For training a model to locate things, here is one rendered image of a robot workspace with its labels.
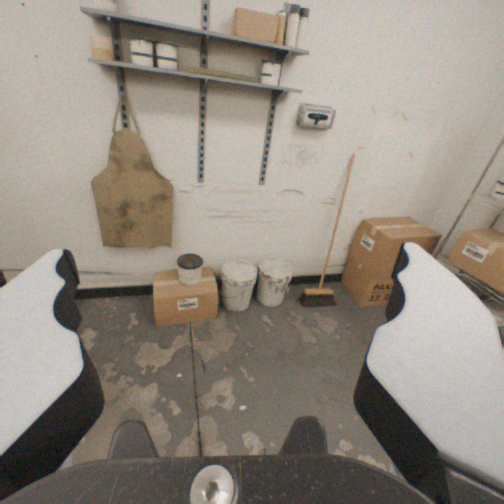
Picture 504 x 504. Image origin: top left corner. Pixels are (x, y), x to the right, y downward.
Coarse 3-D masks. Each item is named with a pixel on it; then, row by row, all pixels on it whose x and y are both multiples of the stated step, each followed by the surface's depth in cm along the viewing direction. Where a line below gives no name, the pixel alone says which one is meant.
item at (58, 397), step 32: (64, 256) 10; (32, 288) 8; (64, 288) 8; (0, 320) 7; (32, 320) 7; (64, 320) 8; (0, 352) 6; (32, 352) 6; (64, 352) 6; (0, 384) 5; (32, 384) 5; (64, 384) 5; (96, 384) 6; (0, 416) 5; (32, 416) 5; (64, 416) 5; (96, 416) 6; (0, 448) 4; (32, 448) 5; (64, 448) 6; (32, 480) 5
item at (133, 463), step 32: (128, 448) 4; (288, 448) 4; (320, 448) 4; (64, 480) 4; (96, 480) 4; (128, 480) 4; (160, 480) 4; (192, 480) 4; (224, 480) 4; (256, 480) 4; (288, 480) 4; (320, 480) 4; (352, 480) 4; (384, 480) 4
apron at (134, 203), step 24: (120, 144) 173; (144, 144) 177; (120, 168) 180; (144, 168) 184; (96, 192) 184; (120, 192) 188; (144, 192) 190; (168, 192) 196; (120, 216) 195; (144, 216) 199; (168, 216) 205; (120, 240) 205; (144, 240) 210; (168, 240) 216
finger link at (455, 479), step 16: (432, 464) 5; (448, 464) 4; (432, 480) 4; (448, 480) 4; (464, 480) 4; (480, 480) 4; (432, 496) 4; (448, 496) 4; (464, 496) 4; (480, 496) 4; (496, 496) 4
